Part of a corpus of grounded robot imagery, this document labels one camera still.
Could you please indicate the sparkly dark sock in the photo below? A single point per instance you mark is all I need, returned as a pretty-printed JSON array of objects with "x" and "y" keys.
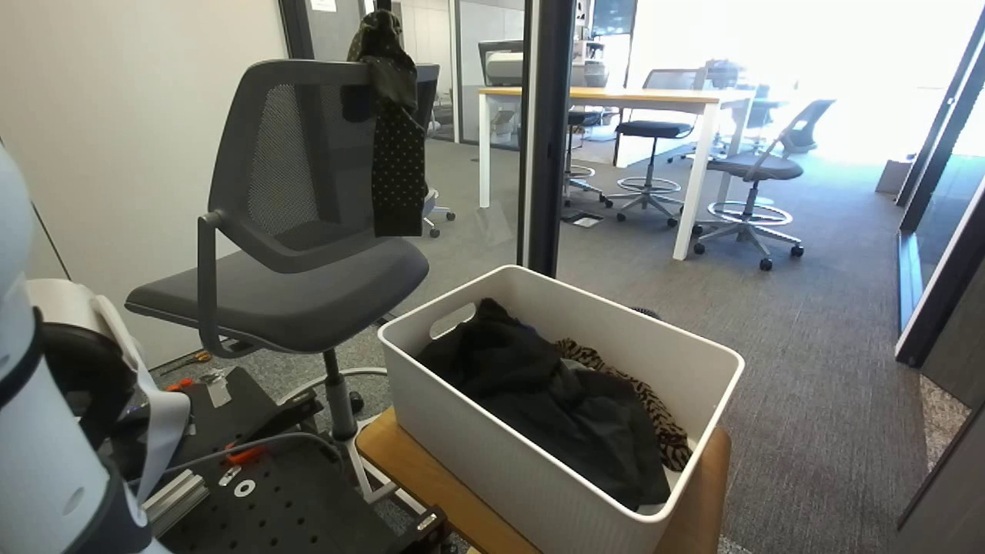
[{"x": 386, "y": 63}]

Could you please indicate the grey mesh office chair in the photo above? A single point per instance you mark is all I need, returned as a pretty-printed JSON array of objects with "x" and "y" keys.
[{"x": 298, "y": 287}]

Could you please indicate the leopard print cloth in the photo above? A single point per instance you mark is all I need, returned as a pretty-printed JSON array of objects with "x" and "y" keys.
[{"x": 665, "y": 435}]

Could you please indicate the black dotted sock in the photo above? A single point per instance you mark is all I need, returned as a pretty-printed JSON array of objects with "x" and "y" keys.
[{"x": 398, "y": 172}]

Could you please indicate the black cloth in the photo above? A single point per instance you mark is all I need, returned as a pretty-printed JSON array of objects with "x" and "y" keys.
[{"x": 575, "y": 409}]

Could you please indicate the dark glass door frame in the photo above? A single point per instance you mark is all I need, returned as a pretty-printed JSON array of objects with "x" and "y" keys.
[{"x": 949, "y": 204}]

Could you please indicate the black tall stool chair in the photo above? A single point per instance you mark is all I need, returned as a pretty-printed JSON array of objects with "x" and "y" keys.
[{"x": 652, "y": 131}]

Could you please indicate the white office table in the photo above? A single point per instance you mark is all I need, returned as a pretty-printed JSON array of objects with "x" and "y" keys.
[{"x": 704, "y": 154}]

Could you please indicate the aluminium profile rail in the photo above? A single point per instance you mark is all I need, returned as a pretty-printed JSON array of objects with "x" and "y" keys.
[{"x": 174, "y": 498}]

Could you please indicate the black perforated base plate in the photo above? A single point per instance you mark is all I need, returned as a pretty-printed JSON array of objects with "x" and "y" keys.
[{"x": 298, "y": 503}]

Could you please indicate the grey floor box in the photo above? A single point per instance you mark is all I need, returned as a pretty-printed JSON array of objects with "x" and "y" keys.
[{"x": 894, "y": 172}]

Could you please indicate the white plastic storage bin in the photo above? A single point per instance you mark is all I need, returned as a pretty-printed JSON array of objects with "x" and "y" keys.
[{"x": 494, "y": 449}]

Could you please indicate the dark swivel office chair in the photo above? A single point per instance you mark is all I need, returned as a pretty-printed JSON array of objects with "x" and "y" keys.
[{"x": 755, "y": 170}]

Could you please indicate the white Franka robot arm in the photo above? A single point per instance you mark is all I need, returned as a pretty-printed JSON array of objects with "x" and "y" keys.
[{"x": 41, "y": 463}]

